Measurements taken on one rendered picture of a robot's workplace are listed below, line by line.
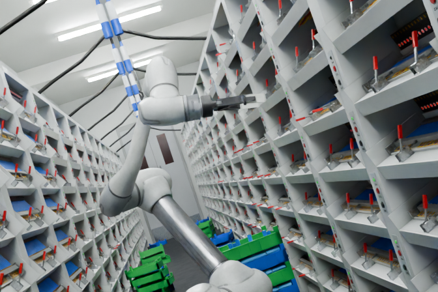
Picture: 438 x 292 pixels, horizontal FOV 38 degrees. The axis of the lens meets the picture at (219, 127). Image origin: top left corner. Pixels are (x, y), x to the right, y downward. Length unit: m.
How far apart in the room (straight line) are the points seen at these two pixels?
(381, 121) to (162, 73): 0.78
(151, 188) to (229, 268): 0.46
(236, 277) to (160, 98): 0.73
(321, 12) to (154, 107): 0.64
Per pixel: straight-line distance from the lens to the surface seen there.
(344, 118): 2.04
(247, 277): 2.44
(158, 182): 2.64
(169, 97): 2.17
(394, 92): 1.60
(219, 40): 4.01
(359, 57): 1.91
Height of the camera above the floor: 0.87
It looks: 4 degrees up
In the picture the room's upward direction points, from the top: 19 degrees counter-clockwise
